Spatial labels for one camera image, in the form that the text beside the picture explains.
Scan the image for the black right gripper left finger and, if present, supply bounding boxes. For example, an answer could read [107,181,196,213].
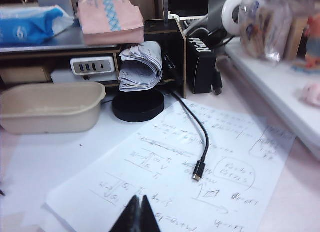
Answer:
[109,195,141,232]

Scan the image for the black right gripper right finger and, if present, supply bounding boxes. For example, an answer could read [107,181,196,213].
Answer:
[140,195,162,232]

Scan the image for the beige paper pulp box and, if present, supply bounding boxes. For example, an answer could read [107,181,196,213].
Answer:
[0,81,107,136]

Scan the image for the black lettered box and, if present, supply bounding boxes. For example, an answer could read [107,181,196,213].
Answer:
[186,33,219,95]

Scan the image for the beige sticky note box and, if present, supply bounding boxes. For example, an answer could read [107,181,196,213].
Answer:
[0,66,52,85]

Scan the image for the handwritten paper sheet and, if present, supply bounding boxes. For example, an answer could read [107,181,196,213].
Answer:
[44,98,298,232]

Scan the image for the black round base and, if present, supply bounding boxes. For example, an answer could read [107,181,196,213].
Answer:
[111,88,166,123]

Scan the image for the rolled paper stack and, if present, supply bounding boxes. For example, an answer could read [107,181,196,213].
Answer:
[117,41,165,93]

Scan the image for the white flat device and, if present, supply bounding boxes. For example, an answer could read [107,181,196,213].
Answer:
[51,68,121,84]

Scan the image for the white USB hub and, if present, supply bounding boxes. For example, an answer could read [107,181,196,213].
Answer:
[70,56,116,75]

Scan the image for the white shelf board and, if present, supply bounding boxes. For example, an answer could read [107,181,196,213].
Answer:
[224,38,320,159]

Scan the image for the pink tissue pack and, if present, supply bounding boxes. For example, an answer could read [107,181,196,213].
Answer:
[76,0,146,47]

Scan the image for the wooden desk organizer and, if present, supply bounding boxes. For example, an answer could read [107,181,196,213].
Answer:
[0,18,188,100]

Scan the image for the small pink plush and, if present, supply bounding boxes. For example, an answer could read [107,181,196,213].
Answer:
[299,82,320,108]

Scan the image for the thin metal pole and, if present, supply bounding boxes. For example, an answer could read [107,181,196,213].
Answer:
[162,0,171,25]

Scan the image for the blue wet wipes pack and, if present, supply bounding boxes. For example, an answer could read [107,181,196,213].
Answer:
[0,5,76,47]

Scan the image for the white tape roll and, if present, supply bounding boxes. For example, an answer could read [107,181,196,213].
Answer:
[221,0,248,38]

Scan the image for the clear plastic bag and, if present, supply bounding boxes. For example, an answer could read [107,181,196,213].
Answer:
[239,0,310,67]

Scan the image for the figurine with blue skirt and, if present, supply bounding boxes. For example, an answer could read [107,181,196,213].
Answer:
[291,15,320,73]

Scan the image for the black USB-C cable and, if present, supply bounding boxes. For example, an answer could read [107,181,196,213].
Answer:
[163,54,210,183]

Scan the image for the black cable with plug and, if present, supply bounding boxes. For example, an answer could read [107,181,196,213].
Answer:
[211,68,224,97]

